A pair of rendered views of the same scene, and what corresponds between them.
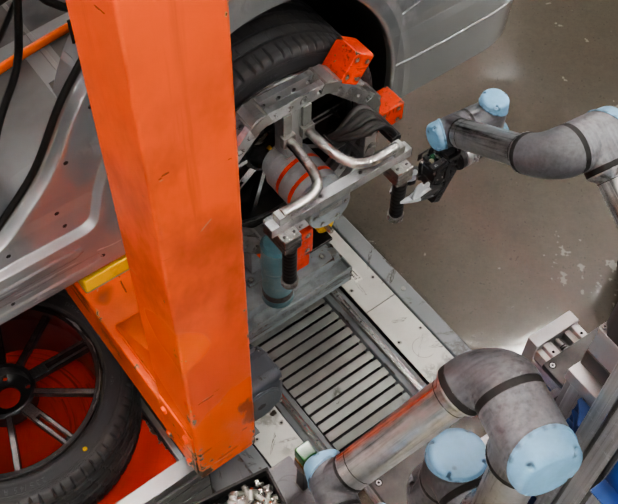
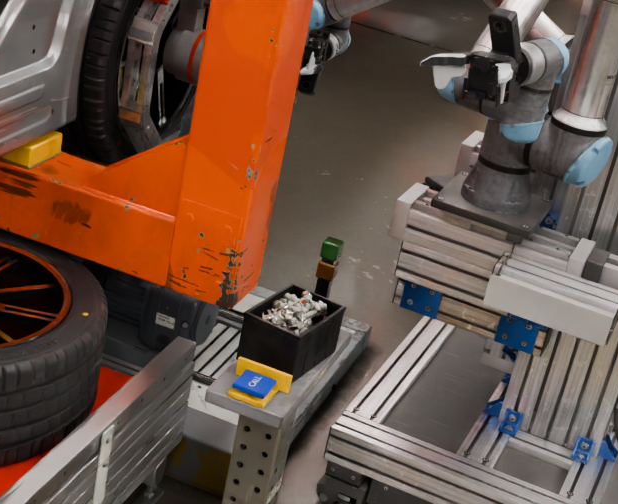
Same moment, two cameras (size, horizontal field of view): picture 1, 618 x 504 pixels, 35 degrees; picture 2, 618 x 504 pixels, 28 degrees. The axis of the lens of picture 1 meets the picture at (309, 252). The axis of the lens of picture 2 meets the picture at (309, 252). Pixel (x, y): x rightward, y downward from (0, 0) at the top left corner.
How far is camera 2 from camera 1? 213 cm
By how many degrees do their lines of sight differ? 40
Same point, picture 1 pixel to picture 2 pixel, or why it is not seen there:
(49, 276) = (18, 113)
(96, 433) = (88, 303)
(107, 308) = (60, 176)
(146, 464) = (113, 387)
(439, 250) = not seen: hidden behind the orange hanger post
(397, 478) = (452, 195)
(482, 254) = (286, 269)
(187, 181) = not seen: outside the picture
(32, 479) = (45, 340)
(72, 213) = (41, 36)
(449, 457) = not seen: hidden behind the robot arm
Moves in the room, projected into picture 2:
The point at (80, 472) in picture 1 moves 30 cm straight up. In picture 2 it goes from (94, 331) to (112, 196)
